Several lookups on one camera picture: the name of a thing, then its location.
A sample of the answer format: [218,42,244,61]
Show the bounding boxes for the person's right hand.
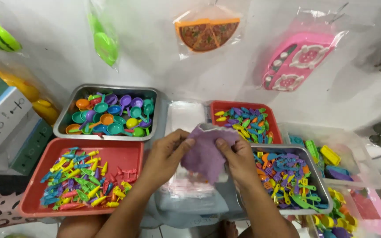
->
[215,138,261,191]

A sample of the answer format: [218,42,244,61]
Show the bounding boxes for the person's left hand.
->
[140,129,196,196]

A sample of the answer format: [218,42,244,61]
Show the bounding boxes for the purple toy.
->
[181,123,241,186]

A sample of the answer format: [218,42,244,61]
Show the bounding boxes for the large red plastic tray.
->
[19,138,145,219]

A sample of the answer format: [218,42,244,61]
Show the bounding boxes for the stack of pink-striped zip bags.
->
[166,165,218,200]

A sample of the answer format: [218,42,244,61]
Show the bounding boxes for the heap of toy leaf pieces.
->
[214,106,274,144]

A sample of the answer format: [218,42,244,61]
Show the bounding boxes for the heap of colourful toy utensils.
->
[253,150,329,212]

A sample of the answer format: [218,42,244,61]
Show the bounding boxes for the small red plastic tray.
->
[209,100,283,145]

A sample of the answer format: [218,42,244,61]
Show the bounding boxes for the heap of colourful toy pans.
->
[65,92,155,138]

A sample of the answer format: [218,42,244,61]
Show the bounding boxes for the green toy piece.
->
[305,139,321,163]

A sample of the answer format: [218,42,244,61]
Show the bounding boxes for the metal tray, narrow rim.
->
[235,143,334,216]

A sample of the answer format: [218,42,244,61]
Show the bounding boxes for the heap of small toy vegetables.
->
[39,147,137,211]

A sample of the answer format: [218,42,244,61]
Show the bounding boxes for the yellow toy basket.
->
[320,145,342,166]

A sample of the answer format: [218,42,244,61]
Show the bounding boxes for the blue toy piece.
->
[325,165,352,182]

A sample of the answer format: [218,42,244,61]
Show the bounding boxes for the metal tray, wide rim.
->
[53,84,161,142]

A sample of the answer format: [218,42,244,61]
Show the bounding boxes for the person's left knee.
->
[56,214,112,238]

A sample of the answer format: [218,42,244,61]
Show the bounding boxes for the heap of colourful toy cups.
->
[310,187,360,238]

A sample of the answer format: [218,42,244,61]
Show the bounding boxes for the bagged pink toy stove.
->
[261,9,349,94]

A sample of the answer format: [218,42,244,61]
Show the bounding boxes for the clear plastic tub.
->
[277,122,381,190]

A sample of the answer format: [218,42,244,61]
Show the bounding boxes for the bagged green toy spoon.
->
[87,0,121,71]

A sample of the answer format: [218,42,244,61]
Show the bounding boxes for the bagged orange toy pizza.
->
[173,4,248,61]

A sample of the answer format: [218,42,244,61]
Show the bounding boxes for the bag of yellow toys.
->
[0,67,61,127]

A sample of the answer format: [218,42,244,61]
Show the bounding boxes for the white cardboard box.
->
[0,87,34,160]

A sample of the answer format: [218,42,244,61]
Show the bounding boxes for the bagged green toy watermelon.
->
[0,10,23,54]

